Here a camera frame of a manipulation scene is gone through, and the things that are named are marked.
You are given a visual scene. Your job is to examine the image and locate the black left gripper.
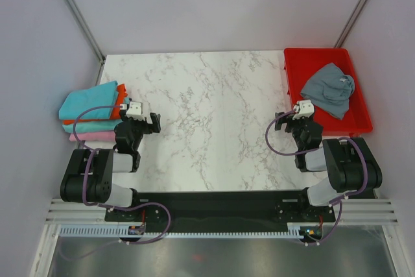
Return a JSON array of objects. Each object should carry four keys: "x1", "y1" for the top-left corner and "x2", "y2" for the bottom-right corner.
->
[{"x1": 119, "y1": 110, "x2": 160, "y2": 151}]

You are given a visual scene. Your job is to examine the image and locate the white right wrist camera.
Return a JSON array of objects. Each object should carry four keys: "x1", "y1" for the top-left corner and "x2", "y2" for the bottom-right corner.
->
[{"x1": 292, "y1": 99, "x2": 315, "y2": 120}]

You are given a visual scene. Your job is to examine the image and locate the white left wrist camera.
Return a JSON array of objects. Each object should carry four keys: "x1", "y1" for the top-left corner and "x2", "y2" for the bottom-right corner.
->
[{"x1": 119, "y1": 101, "x2": 145, "y2": 121}]

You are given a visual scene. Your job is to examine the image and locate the aluminium frame rail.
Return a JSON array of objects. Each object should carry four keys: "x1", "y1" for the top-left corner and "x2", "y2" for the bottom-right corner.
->
[{"x1": 46, "y1": 199, "x2": 398, "y2": 226}]

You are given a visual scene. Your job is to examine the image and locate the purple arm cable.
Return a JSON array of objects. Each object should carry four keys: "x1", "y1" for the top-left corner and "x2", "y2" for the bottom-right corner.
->
[
  {"x1": 73, "y1": 104, "x2": 172, "y2": 260},
  {"x1": 265, "y1": 111, "x2": 369, "y2": 247}
]

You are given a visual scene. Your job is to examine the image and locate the folded red t shirt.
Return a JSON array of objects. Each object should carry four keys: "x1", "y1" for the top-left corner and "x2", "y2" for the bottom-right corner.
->
[{"x1": 58, "y1": 80, "x2": 128, "y2": 125}]

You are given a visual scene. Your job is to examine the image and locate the grey slotted cable duct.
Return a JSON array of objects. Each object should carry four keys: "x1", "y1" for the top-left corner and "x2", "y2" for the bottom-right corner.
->
[{"x1": 59, "y1": 223, "x2": 310, "y2": 239}]

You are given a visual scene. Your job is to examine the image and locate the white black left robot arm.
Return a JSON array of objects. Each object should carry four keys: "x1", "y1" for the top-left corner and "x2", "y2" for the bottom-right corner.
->
[{"x1": 60, "y1": 112, "x2": 161, "y2": 221}]

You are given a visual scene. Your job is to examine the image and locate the grey t shirt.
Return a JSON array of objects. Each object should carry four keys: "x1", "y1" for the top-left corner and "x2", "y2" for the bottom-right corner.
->
[{"x1": 300, "y1": 63, "x2": 355, "y2": 120}]

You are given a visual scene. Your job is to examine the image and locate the red plastic bin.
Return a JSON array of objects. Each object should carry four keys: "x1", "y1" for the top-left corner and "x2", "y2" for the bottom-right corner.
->
[{"x1": 283, "y1": 48, "x2": 373, "y2": 136}]

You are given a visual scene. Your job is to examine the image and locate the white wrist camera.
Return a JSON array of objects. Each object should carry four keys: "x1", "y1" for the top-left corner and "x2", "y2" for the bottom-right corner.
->
[
  {"x1": 292, "y1": 99, "x2": 315, "y2": 120},
  {"x1": 119, "y1": 101, "x2": 145, "y2": 121}
]

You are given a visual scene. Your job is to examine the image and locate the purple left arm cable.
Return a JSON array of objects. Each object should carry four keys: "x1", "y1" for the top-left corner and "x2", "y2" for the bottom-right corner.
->
[{"x1": 73, "y1": 104, "x2": 172, "y2": 260}]

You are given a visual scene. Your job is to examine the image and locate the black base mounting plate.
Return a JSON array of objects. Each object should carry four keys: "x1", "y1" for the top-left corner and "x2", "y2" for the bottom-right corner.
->
[{"x1": 105, "y1": 190, "x2": 335, "y2": 231}]

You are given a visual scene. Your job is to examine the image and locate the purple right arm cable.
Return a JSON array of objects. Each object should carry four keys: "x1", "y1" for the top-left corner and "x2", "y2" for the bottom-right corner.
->
[{"x1": 265, "y1": 111, "x2": 369, "y2": 247}]

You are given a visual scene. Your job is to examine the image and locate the folded pink t shirt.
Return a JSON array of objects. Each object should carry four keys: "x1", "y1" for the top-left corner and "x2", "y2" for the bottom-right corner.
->
[{"x1": 62, "y1": 113, "x2": 122, "y2": 142}]

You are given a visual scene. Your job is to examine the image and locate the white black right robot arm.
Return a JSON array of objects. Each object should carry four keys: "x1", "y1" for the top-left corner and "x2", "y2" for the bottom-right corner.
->
[{"x1": 272, "y1": 112, "x2": 383, "y2": 221}]

